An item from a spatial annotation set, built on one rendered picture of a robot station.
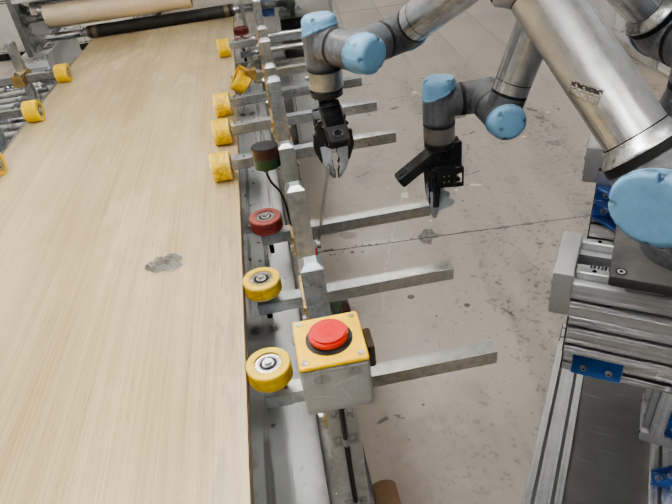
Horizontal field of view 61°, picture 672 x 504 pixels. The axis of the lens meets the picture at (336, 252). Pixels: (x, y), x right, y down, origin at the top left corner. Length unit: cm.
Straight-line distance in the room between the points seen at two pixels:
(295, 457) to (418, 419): 89
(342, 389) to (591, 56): 52
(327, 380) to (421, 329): 180
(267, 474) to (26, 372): 50
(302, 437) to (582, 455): 83
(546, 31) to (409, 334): 167
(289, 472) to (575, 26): 93
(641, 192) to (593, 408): 115
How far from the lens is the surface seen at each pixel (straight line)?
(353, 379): 58
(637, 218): 84
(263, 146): 128
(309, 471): 122
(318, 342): 57
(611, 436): 183
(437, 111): 134
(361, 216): 144
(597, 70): 83
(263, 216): 141
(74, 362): 118
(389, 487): 182
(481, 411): 209
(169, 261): 132
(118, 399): 107
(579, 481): 173
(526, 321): 242
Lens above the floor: 162
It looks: 35 degrees down
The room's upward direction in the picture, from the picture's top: 8 degrees counter-clockwise
